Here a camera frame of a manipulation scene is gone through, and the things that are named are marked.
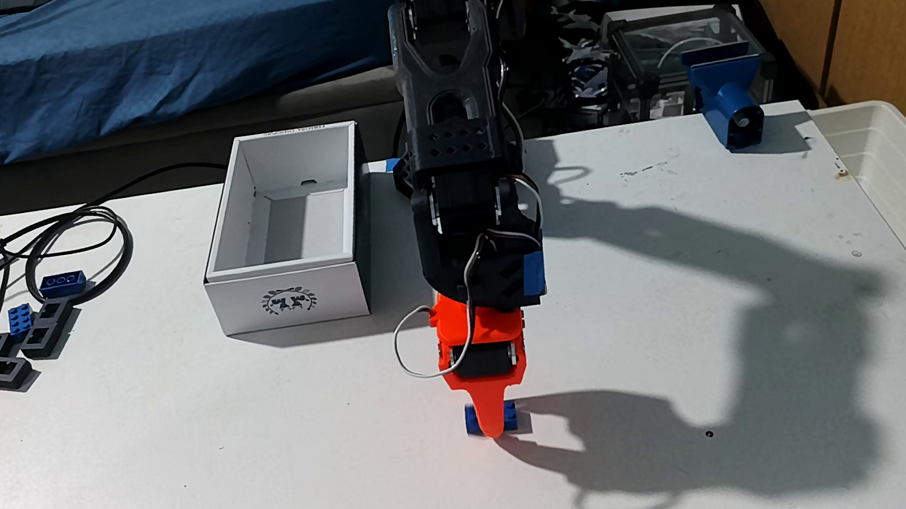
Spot blue toy brick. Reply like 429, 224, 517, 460
463, 399, 522, 440

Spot white cardboard box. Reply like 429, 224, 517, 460
185, 120, 386, 338

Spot transparent plastic box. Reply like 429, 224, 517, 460
599, 0, 779, 127

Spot dark blue brick round holes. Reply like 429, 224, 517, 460
38, 268, 89, 300

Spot small blue studded brick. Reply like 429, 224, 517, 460
6, 302, 36, 339

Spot blue bed sheet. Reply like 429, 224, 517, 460
0, 0, 412, 171

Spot white servo cable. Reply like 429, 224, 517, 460
373, 169, 563, 383

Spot blue printed mount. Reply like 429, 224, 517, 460
678, 39, 774, 156

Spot thick black cable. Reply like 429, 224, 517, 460
13, 157, 243, 312

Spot grey bed frame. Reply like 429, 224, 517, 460
0, 64, 416, 217

